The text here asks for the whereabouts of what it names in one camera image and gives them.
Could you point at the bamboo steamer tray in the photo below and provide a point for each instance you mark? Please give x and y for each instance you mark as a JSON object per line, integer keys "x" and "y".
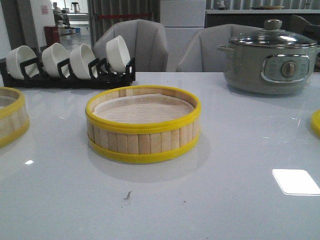
{"x": 143, "y": 143}
{"x": 14, "y": 119}

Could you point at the woven bamboo steamer lid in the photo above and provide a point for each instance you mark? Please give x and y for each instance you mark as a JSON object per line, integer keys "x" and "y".
{"x": 315, "y": 122}

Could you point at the white steamer liner paper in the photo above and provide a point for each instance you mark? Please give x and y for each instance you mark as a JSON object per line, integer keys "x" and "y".
{"x": 143, "y": 109}

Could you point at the black bowl rack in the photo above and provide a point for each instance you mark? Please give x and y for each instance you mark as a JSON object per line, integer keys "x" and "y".
{"x": 100, "y": 76}

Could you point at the white ceramic bowl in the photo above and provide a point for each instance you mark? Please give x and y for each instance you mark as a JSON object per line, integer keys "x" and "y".
{"x": 15, "y": 57}
{"x": 79, "y": 58}
{"x": 51, "y": 56}
{"x": 117, "y": 54}

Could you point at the right grey upholstered chair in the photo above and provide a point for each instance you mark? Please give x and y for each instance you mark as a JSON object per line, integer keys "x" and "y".
{"x": 202, "y": 54}

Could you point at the grey upholstered chair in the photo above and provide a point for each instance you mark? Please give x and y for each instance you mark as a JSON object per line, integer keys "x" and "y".
{"x": 146, "y": 42}
{"x": 202, "y": 54}

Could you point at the left grey upholstered chair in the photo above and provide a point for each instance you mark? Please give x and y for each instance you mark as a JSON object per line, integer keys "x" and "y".
{"x": 146, "y": 42}

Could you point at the white cabinet boxes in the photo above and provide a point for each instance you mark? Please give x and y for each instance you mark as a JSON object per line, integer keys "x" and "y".
{"x": 181, "y": 20}

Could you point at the grey electric cooking pot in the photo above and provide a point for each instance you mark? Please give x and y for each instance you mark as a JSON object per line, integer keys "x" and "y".
{"x": 269, "y": 70}

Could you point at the red bin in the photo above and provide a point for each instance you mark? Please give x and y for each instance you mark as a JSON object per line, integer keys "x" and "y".
{"x": 51, "y": 33}

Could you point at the glass pot lid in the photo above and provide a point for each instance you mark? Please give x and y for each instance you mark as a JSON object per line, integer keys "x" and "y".
{"x": 273, "y": 36}

